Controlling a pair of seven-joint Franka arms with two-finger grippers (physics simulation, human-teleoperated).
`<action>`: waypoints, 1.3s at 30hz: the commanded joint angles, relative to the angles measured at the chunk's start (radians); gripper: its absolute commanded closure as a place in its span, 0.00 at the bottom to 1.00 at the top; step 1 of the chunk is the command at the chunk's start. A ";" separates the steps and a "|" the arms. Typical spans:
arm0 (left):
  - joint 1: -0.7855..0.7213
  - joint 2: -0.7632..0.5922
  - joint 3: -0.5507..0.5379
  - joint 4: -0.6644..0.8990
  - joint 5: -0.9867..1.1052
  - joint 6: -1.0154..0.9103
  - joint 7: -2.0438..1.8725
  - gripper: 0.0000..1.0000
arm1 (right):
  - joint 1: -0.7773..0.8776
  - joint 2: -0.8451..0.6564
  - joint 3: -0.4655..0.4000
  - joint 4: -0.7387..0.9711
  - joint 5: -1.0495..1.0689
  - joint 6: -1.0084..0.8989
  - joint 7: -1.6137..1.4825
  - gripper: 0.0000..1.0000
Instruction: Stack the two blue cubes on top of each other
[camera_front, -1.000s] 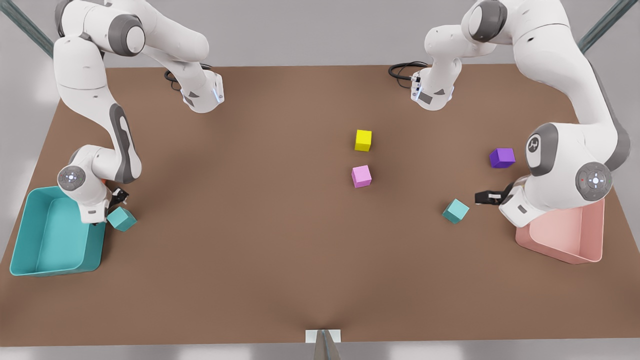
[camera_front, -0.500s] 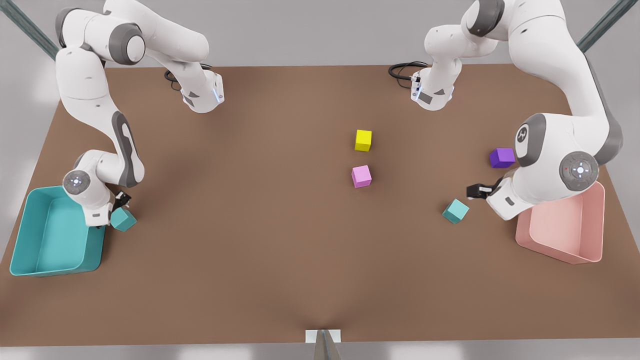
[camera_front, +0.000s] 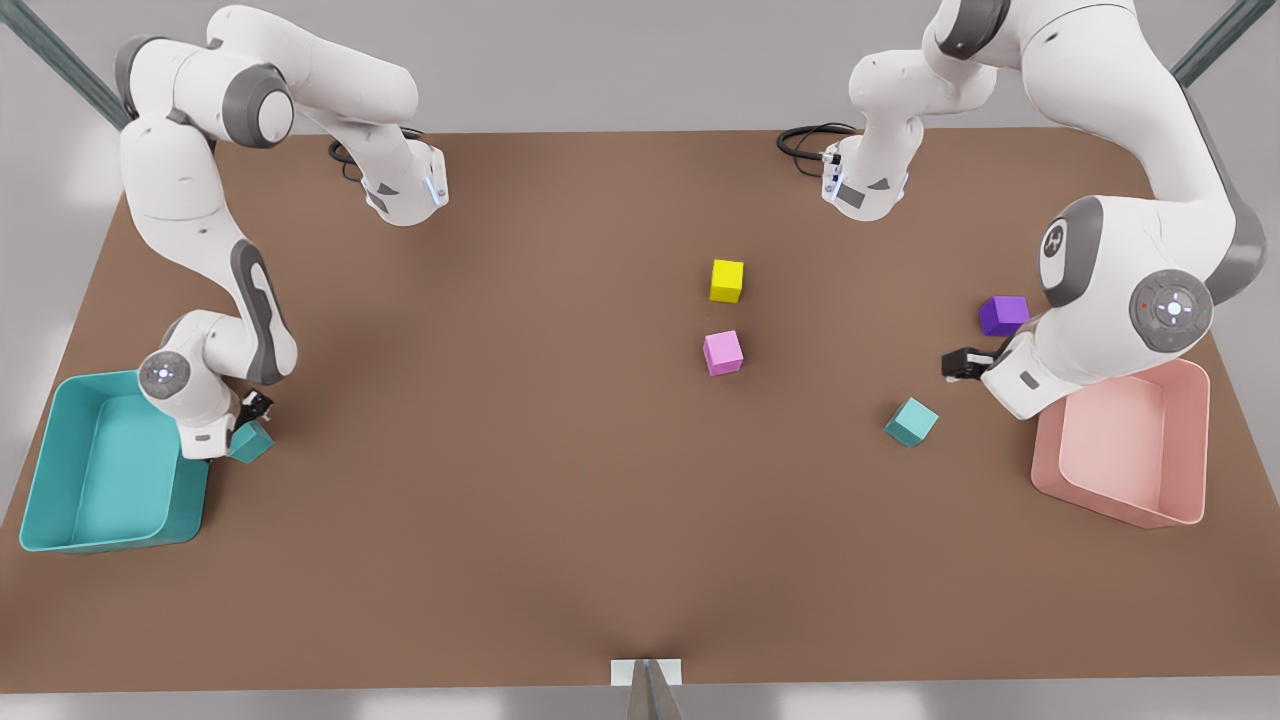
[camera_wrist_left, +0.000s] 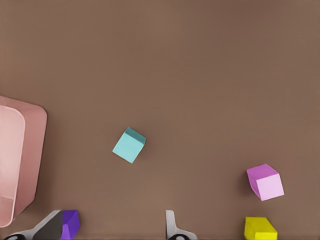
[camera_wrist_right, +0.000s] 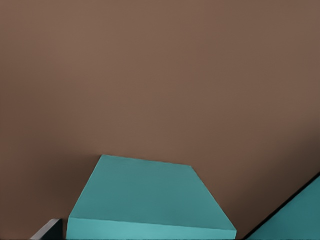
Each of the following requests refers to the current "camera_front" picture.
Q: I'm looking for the teal blue cube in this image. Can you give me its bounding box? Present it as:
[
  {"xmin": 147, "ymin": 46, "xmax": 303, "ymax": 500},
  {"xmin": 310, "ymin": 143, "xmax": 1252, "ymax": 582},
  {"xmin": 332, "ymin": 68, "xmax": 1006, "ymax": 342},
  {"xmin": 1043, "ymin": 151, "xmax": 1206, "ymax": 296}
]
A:
[
  {"xmin": 884, "ymin": 397, "xmax": 940, "ymax": 448},
  {"xmin": 228, "ymin": 420, "xmax": 274, "ymax": 464}
]

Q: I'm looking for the purple cube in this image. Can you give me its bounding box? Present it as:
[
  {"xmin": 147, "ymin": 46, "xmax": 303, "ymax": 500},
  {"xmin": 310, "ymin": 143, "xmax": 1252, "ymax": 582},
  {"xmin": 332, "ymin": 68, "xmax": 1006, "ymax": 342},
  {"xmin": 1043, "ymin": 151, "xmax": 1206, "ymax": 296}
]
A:
[{"xmin": 979, "ymin": 296, "xmax": 1031, "ymax": 338}]

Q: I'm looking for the teal plastic bin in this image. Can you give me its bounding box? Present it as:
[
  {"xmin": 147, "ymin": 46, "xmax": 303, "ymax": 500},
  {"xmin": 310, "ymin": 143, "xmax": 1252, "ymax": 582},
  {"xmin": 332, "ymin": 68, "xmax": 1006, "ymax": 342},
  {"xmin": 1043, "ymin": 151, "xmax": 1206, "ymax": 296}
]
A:
[{"xmin": 20, "ymin": 371, "xmax": 210, "ymax": 554}]

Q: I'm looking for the pink plastic bin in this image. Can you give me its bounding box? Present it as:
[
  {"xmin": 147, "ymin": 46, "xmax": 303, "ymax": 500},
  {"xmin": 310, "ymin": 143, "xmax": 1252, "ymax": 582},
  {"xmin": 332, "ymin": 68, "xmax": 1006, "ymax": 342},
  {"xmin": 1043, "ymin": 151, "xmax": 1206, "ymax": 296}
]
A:
[{"xmin": 1031, "ymin": 359, "xmax": 1211, "ymax": 529}]

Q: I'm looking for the pink cube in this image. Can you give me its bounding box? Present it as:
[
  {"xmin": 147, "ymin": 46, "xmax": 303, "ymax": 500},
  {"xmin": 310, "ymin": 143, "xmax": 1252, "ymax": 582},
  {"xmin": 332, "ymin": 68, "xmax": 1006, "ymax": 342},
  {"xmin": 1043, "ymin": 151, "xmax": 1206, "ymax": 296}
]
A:
[{"xmin": 703, "ymin": 330, "xmax": 745, "ymax": 377}]

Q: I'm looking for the black cable loop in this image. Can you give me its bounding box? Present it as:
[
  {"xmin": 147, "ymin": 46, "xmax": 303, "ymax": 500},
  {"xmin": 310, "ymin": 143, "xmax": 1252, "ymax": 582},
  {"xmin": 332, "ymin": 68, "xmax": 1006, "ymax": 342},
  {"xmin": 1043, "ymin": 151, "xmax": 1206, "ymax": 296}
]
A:
[
  {"xmin": 777, "ymin": 123, "xmax": 861, "ymax": 181},
  {"xmin": 329, "ymin": 128, "xmax": 426, "ymax": 184}
]

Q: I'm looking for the silver frame post with foot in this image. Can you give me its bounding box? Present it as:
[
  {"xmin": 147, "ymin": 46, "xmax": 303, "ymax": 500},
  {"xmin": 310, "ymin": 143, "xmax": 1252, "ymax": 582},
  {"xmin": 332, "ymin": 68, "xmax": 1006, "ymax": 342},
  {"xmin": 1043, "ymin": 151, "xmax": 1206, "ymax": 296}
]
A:
[{"xmin": 611, "ymin": 658, "xmax": 683, "ymax": 720}]

